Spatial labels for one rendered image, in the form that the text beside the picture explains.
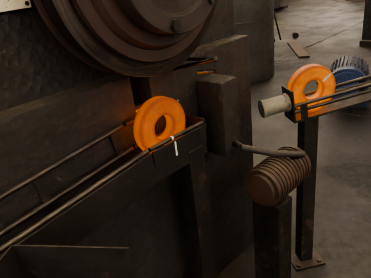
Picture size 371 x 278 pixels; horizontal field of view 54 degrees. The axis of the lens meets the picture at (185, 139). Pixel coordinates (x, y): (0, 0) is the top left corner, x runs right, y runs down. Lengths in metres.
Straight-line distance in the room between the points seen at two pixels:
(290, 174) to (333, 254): 0.57
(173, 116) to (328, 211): 1.10
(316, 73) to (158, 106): 0.54
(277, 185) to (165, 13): 0.60
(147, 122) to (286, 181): 0.47
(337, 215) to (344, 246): 0.20
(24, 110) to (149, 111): 0.28
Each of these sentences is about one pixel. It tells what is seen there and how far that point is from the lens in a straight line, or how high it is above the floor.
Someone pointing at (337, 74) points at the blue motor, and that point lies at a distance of 2.85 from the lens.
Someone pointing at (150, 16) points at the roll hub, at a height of 1.02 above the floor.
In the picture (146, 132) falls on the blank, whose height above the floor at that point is 0.75.
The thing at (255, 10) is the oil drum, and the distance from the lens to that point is 3.54.
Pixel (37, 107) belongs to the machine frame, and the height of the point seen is 0.87.
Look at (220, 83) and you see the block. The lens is 1.03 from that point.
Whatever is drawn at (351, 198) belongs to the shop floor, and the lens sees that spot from 1.97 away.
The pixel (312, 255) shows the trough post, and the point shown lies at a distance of 1.58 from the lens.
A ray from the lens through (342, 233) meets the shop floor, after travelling 1.75.
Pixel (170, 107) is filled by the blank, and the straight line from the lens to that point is 0.94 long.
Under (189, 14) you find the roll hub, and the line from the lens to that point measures 0.80.
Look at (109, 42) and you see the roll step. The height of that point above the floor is 0.98.
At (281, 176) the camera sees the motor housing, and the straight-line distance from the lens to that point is 1.12.
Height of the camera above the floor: 1.10
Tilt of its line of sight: 25 degrees down
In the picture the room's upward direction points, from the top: 7 degrees counter-clockwise
